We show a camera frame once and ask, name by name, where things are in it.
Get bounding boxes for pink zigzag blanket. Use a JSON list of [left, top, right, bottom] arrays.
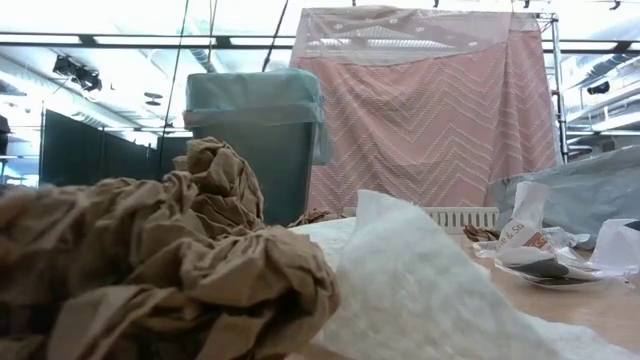
[[289, 5, 561, 214]]

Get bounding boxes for metal wire rack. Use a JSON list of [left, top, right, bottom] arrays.
[[537, 10, 571, 165]]

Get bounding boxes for grey plastic trash bin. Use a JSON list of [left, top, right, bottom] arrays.
[[188, 119, 321, 227]]

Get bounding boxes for white printed plastic wrapper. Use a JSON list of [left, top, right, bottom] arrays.
[[497, 179, 559, 256]]

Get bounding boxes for white plastic bag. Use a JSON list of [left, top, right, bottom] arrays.
[[589, 217, 640, 274]]

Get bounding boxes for white slotted cable duct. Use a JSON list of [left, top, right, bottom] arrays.
[[342, 205, 501, 235]]

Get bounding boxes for blue plastic trash bag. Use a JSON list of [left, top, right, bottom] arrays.
[[182, 67, 335, 167]]

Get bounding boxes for large brown paper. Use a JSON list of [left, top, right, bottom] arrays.
[[0, 137, 341, 360]]

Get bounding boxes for black partition panels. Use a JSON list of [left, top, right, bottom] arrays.
[[38, 108, 194, 189]]

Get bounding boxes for grey plastic trash bag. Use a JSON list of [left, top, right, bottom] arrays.
[[487, 144, 640, 251]]

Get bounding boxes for white fluffy padding sheet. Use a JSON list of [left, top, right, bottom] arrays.
[[289, 188, 640, 360]]

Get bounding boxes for small brown paper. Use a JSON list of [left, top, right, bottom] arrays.
[[289, 207, 349, 229], [462, 223, 501, 244]]

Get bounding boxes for clear plastic packaging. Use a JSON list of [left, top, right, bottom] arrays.
[[472, 227, 640, 291]]

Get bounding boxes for black ceiling light fixture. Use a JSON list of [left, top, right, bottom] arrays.
[[51, 53, 104, 94]]

